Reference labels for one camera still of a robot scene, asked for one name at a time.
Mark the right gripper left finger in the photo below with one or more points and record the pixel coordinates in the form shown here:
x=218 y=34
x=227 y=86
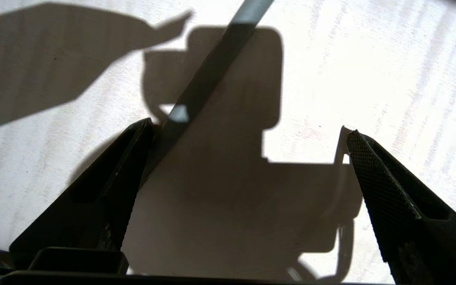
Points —
x=93 y=206

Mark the grey toothbrush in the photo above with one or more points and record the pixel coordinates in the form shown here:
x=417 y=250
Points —
x=212 y=71

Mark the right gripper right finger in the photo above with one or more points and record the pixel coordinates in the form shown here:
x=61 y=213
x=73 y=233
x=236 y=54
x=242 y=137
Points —
x=418 y=221

